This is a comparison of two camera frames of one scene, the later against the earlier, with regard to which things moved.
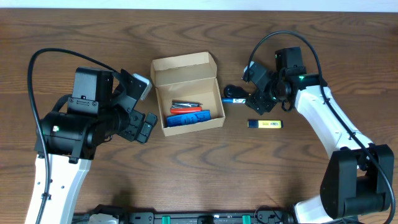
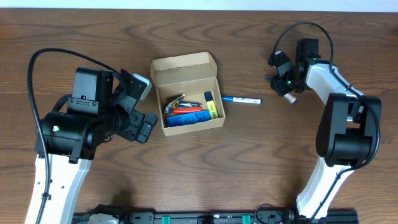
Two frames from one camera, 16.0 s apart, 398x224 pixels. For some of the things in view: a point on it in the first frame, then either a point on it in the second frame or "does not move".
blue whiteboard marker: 234,101 does not move
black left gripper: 134,123 does not move
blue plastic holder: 186,118 does not move
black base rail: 272,215 does not move
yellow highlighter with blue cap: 265,124 to 214,114
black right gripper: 259,90 to 282,76
